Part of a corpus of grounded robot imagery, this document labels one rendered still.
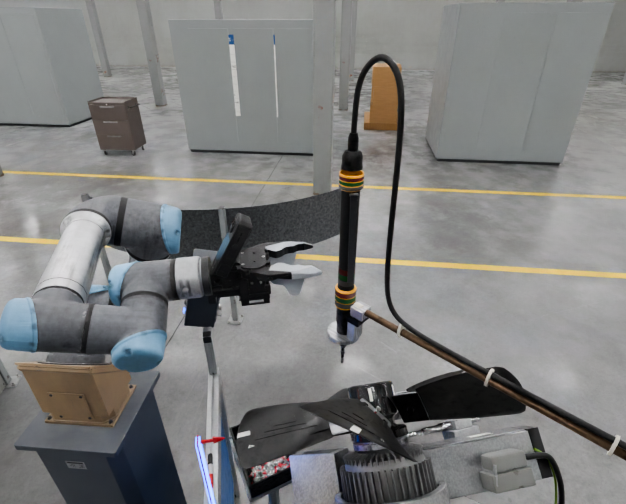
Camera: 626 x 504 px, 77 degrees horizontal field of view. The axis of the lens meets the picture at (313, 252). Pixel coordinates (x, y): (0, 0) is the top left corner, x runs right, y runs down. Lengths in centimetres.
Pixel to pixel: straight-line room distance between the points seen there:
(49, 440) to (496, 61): 666
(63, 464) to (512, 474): 125
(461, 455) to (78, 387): 104
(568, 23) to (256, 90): 457
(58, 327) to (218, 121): 673
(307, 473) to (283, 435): 18
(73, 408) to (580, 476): 239
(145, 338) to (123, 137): 710
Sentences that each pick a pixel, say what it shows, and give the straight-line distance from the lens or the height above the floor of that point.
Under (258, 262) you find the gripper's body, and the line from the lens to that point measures 71.
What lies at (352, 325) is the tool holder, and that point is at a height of 152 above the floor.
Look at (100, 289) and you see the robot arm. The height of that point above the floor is 136.
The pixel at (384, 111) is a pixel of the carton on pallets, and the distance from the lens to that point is 895.
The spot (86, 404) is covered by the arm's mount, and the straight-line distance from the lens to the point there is 139.
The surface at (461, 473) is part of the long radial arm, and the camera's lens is 116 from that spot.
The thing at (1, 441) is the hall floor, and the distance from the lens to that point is 304.
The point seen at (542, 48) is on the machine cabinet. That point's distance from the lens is 713.
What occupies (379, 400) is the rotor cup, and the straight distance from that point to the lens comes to 105.
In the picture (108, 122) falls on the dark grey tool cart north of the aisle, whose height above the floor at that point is 57.
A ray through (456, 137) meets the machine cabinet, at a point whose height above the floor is 41.
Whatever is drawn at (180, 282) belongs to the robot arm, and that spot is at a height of 167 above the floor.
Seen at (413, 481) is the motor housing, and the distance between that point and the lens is 104.
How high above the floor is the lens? 205
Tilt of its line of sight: 30 degrees down
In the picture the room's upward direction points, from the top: straight up
